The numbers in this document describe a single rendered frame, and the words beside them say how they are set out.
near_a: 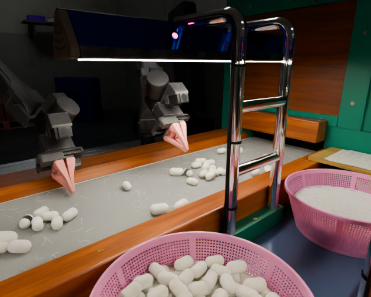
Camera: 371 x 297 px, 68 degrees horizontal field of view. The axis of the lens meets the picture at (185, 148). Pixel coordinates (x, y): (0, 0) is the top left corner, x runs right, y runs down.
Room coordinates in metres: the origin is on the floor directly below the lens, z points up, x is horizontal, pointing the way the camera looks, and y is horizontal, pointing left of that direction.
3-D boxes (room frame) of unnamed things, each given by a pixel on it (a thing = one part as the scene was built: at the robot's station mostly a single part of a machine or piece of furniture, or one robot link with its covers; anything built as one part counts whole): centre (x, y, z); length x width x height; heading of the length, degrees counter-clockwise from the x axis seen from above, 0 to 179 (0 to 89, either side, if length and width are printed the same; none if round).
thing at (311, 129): (0.98, -0.34, 0.83); 0.30 x 0.06 x 0.07; 40
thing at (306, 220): (0.54, -0.36, 0.72); 0.27 x 0.27 x 0.10
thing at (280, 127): (0.58, -0.09, 0.90); 0.20 x 0.19 x 0.45; 130
